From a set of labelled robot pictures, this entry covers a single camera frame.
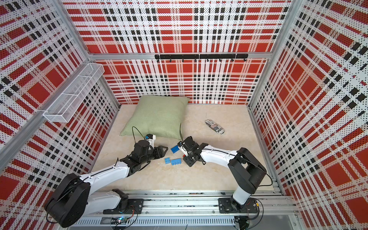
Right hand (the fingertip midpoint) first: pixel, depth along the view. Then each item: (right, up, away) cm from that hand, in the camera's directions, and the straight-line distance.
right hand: (191, 158), depth 89 cm
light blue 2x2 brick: (-15, -2, 0) cm, 15 cm away
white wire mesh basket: (-80, +33, +2) cm, 87 cm away
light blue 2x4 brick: (-10, -2, 0) cm, 10 cm away
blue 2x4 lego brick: (-11, +5, +5) cm, 13 cm away
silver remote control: (+17, +19, +15) cm, 30 cm away
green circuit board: (-35, -25, -19) cm, 47 cm away
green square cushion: (-22, +27, +6) cm, 35 cm away
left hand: (-15, +6, -1) cm, 17 cm away
